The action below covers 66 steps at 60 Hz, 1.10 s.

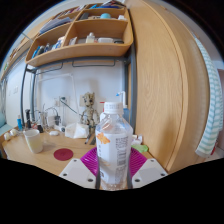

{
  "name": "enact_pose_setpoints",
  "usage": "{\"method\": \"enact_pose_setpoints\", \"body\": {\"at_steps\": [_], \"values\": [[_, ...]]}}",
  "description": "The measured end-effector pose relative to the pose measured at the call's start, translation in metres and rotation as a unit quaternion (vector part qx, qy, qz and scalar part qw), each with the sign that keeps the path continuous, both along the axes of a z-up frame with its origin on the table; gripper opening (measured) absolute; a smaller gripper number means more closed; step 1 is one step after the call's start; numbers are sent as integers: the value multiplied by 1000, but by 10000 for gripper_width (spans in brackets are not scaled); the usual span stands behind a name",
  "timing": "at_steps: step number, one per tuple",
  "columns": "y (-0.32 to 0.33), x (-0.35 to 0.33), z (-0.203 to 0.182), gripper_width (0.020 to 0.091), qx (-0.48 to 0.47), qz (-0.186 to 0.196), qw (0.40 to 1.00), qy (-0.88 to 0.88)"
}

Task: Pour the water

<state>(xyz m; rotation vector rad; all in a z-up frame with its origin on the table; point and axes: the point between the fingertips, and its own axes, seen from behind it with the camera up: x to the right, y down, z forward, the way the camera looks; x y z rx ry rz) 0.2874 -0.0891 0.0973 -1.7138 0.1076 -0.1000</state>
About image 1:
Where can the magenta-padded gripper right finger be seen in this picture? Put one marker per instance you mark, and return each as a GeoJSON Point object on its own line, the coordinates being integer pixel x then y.
{"type": "Point", "coordinates": [148, 170]}

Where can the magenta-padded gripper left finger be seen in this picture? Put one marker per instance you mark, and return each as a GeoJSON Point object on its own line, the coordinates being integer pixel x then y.
{"type": "Point", "coordinates": [78, 171]}

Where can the clear plastic water bottle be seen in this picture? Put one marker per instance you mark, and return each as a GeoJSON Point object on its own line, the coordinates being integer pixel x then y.
{"type": "Point", "coordinates": [113, 146]}

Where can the flat round red coaster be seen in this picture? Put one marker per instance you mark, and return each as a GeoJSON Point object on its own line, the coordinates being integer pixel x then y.
{"type": "Point", "coordinates": [63, 154]}

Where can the green packet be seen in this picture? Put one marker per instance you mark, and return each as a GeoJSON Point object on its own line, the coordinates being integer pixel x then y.
{"type": "Point", "coordinates": [141, 148]}

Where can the white tissue pack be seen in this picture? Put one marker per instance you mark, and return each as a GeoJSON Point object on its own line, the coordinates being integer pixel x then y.
{"type": "Point", "coordinates": [76, 130]}

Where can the white cup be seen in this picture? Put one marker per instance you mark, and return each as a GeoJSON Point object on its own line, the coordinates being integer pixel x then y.
{"type": "Point", "coordinates": [33, 140]}

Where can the white power strip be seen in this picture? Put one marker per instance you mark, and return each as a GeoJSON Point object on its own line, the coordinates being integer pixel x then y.
{"type": "Point", "coordinates": [51, 120]}

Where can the small black charger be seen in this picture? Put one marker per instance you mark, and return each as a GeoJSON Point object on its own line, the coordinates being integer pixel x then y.
{"type": "Point", "coordinates": [40, 128]}

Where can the tree creature figurine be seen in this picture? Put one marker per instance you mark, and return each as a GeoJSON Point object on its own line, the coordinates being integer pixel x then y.
{"type": "Point", "coordinates": [89, 113]}

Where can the blue spray bottle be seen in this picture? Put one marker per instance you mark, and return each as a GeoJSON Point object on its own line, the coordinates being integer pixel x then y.
{"type": "Point", "coordinates": [125, 110]}

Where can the black electric shaver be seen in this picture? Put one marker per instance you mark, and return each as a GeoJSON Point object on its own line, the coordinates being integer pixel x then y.
{"type": "Point", "coordinates": [27, 118]}

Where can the small white round object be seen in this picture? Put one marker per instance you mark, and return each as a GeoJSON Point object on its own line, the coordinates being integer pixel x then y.
{"type": "Point", "coordinates": [14, 132]}
{"type": "Point", "coordinates": [6, 136]}

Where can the small blue white-capped bottle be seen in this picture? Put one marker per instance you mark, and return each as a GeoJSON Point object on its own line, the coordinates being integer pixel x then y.
{"type": "Point", "coordinates": [20, 124]}

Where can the green white striped towel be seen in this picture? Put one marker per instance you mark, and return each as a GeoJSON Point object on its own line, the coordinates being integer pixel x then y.
{"type": "Point", "coordinates": [210, 110]}

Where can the bed with teal sheet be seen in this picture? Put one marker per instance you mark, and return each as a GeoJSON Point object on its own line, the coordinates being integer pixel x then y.
{"type": "Point", "coordinates": [3, 128]}

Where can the wooden wardrobe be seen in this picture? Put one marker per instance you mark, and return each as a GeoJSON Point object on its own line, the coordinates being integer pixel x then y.
{"type": "Point", "coordinates": [160, 83]}

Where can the wooden shelf unit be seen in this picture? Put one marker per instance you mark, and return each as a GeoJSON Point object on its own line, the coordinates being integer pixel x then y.
{"type": "Point", "coordinates": [83, 50]}

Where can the wooden bunk bed board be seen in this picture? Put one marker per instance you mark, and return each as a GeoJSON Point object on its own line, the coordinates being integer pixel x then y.
{"type": "Point", "coordinates": [16, 50]}

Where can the white wall socket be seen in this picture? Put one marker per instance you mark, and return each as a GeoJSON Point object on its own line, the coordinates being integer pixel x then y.
{"type": "Point", "coordinates": [56, 101]}
{"type": "Point", "coordinates": [82, 100]}
{"type": "Point", "coordinates": [64, 100]}

